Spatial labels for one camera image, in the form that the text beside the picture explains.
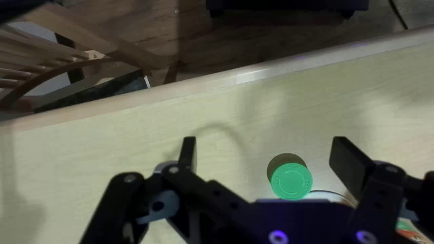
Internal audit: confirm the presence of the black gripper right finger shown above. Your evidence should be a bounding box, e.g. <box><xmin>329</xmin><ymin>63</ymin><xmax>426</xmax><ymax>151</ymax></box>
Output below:
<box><xmin>329</xmin><ymin>134</ymin><xmax>434</xmax><ymax>244</ymax></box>

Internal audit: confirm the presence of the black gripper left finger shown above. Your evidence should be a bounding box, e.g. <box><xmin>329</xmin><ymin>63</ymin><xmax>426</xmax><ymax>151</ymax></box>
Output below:
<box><xmin>80</xmin><ymin>134</ymin><xmax>255</xmax><ymax>244</ymax></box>

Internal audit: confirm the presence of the green bottle lid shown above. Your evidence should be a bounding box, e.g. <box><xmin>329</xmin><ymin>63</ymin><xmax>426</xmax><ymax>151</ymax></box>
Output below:
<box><xmin>266</xmin><ymin>151</ymin><xmax>315</xmax><ymax>201</ymax></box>

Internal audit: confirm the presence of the wooden slatted chair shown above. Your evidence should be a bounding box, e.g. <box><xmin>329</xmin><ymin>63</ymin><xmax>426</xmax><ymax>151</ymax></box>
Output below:
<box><xmin>0</xmin><ymin>8</ymin><xmax>182</xmax><ymax>113</ymax></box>

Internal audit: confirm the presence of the dark blue box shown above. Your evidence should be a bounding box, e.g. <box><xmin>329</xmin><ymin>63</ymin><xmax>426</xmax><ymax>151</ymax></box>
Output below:
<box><xmin>205</xmin><ymin>0</ymin><xmax>371</xmax><ymax>20</ymax></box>

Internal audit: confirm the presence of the white earphone cable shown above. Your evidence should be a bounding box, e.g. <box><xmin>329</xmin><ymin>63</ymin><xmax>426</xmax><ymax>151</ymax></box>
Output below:
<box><xmin>307</xmin><ymin>186</ymin><xmax>353</xmax><ymax>204</ymax></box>

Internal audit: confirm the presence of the black power cable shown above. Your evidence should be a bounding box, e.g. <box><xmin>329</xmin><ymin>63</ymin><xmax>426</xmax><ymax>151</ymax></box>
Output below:
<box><xmin>388</xmin><ymin>0</ymin><xmax>411</xmax><ymax>32</ymax></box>

